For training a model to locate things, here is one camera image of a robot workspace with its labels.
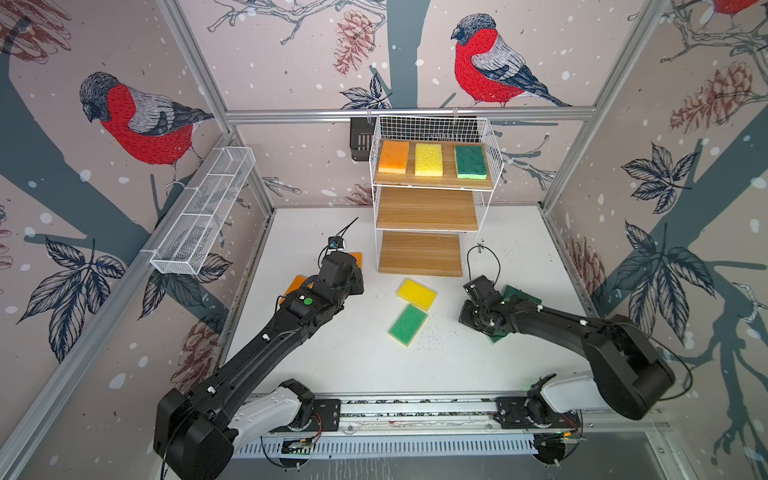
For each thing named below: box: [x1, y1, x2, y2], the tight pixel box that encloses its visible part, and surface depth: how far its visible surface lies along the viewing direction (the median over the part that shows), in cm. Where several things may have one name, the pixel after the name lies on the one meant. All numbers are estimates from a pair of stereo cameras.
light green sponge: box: [388, 303, 429, 348], surface depth 90 cm
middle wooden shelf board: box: [377, 186, 478, 230], surface depth 87 cm
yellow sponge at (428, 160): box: [415, 143, 443, 177], surface depth 74 cm
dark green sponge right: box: [502, 284, 542, 303], surface depth 97 cm
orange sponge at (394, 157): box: [378, 140, 409, 174], surface depth 76 cm
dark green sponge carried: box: [454, 145, 488, 180], surface depth 74 cm
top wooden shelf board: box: [374, 139, 494, 190], surface depth 73 cm
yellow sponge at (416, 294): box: [397, 278, 437, 312], surface depth 98 cm
